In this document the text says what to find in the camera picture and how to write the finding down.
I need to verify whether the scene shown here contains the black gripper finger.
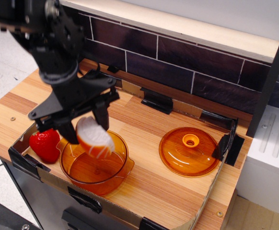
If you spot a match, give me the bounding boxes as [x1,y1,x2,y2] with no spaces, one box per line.
[58,121,79,144]
[93,101,109,131]

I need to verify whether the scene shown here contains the orange transparent plastic pot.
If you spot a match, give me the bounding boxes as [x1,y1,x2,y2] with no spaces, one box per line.
[57,131,135,196]

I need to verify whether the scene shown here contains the orange transparent pot lid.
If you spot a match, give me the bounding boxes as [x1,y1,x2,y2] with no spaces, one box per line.
[159,127,221,177]

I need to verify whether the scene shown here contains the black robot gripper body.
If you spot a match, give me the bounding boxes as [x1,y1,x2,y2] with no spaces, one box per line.
[28,64,119,132]

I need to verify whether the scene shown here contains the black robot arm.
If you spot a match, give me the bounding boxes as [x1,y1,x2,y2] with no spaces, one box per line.
[0,0,119,144]

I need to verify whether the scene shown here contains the white ridged side cabinet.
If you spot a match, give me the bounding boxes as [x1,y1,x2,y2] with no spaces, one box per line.
[237,106,279,213]

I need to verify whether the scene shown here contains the black metal frame post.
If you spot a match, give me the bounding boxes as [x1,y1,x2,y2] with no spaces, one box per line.
[246,47,279,138]

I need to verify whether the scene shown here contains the cardboard fence with black tape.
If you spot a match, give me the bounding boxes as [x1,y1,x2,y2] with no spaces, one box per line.
[9,72,238,230]

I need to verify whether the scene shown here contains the light wooden shelf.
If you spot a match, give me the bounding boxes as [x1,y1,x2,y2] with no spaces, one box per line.
[60,0,279,63]

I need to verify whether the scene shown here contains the red toy strawberry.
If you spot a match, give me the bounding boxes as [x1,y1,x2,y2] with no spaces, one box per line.
[29,129,60,163]

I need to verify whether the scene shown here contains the orange and white toy sushi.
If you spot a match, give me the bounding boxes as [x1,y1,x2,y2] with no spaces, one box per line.
[76,116,115,160]

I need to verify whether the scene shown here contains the dark brick pattern backsplash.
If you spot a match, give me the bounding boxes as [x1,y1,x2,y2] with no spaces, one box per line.
[62,7,279,115]

